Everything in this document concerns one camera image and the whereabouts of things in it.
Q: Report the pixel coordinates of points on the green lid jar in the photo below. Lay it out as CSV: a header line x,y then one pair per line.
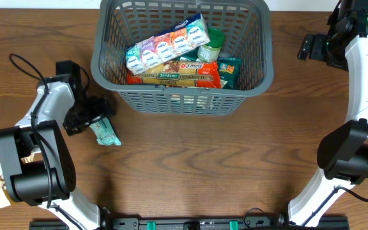
x,y
209,52

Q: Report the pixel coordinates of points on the Kleenex tissue multipack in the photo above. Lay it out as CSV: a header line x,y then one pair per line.
x,y
180,39

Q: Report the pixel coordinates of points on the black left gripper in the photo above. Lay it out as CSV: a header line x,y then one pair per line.
x,y
88,119

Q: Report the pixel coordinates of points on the red yellow spaghetti packet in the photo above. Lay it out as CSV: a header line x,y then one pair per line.
x,y
184,74

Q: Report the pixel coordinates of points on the green white snack bag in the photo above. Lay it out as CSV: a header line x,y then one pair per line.
x,y
228,67

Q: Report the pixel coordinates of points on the grey plastic lattice basket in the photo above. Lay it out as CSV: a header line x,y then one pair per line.
x,y
248,36

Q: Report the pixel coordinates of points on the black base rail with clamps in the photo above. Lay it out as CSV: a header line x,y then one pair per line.
x,y
249,221

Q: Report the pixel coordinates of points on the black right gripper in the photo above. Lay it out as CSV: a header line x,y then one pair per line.
x,y
312,46

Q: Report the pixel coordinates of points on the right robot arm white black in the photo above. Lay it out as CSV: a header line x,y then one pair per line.
x,y
342,155

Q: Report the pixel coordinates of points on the mint green wipes packet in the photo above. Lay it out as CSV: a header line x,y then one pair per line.
x,y
105,134

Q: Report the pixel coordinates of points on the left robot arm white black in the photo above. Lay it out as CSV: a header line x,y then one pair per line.
x,y
36,166

